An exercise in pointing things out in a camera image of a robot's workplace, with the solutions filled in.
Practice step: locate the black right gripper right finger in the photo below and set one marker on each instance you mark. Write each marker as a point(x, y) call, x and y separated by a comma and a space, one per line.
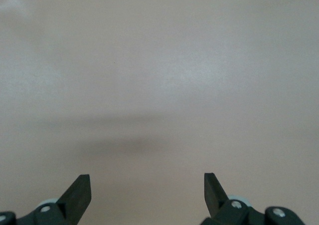
point(214, 197)

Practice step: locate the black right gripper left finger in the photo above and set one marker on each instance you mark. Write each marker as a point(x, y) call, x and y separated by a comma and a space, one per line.
point(74, 197)

